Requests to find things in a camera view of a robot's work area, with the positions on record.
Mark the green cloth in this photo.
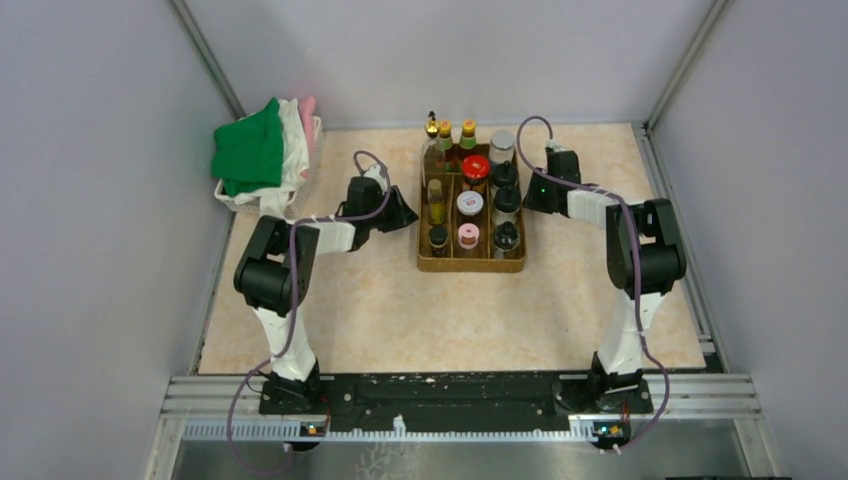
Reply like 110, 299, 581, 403
211, 97, 284, 197

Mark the white lid sauce jar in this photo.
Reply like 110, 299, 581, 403
455, 190, 485, 226

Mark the red lid sauce jar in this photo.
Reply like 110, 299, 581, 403
460, 155, 491, 194

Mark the black cap soy bottle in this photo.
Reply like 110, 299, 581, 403
428, 225, 449, 258

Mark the black cap dark jar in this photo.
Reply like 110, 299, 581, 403
492, 221, 521, 260

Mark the black lid clear jar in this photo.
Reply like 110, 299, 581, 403
492, 186, 522, 227
489, 161, 518, 198

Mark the silver lid salt jar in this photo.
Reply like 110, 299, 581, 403
488, 129, 515, 165

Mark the tall glass oil bottle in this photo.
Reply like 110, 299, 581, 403
421, 111, 445, 183

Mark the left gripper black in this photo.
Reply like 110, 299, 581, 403
365, 184, 419, 233

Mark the pink cloth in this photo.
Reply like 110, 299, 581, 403
298, 95, 317, 168

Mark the white plastic basket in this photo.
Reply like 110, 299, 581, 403
213, 116, 324, 218

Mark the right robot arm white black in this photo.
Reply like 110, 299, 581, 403
523, 145, 687, 412

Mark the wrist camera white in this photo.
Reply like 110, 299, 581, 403
545, 139, 568, 153
362, 164, 389, 196

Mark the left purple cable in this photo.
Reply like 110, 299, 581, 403
225, 150, 393, 478

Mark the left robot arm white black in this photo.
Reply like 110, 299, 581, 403
234, 176, 419, 414

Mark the yellow label pepper shaker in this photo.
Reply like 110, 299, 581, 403
427, 178, 447, 226

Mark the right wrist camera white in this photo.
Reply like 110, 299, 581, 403
545, 139, 568, 153

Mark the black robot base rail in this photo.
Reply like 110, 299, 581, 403
258, 371, 654, 447

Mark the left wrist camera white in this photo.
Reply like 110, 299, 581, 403
362, 164, 389, 196

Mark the woven wicker divided tray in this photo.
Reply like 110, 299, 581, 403
417, 143, 527, 273

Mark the yellow cap chili sauce bottle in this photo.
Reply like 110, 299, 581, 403
438, 120, 457, 172

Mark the pink lid spice jar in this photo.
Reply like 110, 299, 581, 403
455, 223, 480, 258

